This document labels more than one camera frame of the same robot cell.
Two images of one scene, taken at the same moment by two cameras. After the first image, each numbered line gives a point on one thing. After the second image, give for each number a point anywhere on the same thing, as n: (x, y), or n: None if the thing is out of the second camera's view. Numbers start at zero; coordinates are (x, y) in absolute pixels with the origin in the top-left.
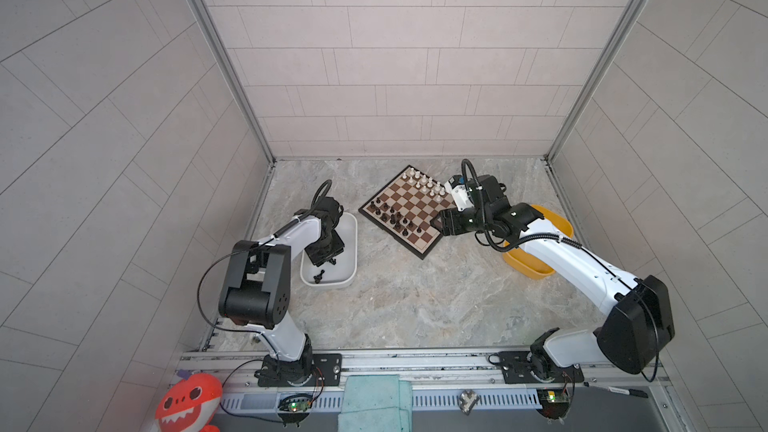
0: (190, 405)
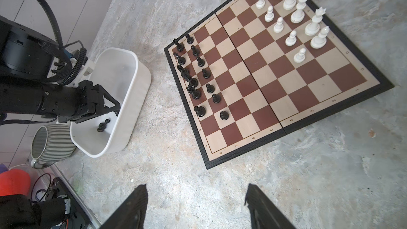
0: (15, 182)
